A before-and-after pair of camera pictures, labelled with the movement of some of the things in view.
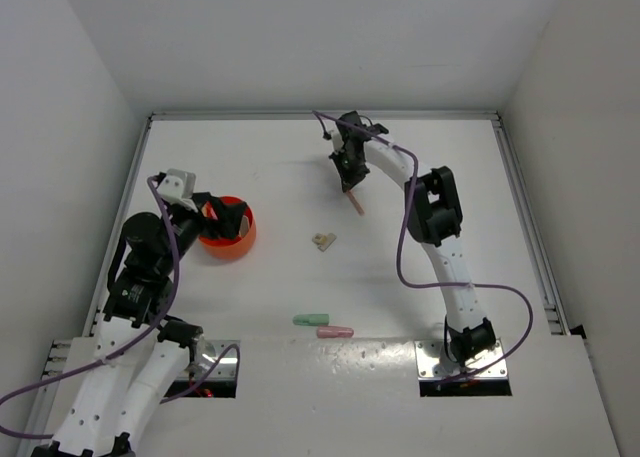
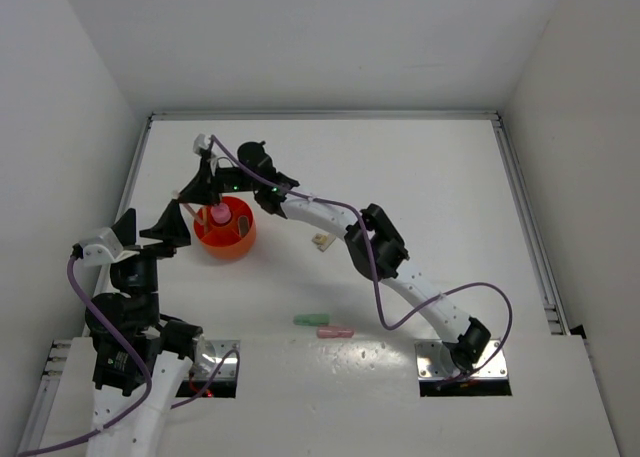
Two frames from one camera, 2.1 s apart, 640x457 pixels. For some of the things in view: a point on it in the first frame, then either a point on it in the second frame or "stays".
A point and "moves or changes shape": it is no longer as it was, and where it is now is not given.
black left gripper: [228, 216] → [172, 227]
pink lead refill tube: [355, 201] moves or changes shape
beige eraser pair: [324, 241] stays
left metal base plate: [205, 353] stays
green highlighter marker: [312, 319] stays
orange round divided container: [233, 248] stays
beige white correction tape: [245, 225] stays
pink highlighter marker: [334, 332] stays
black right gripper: [350, 179] → [203, 189]
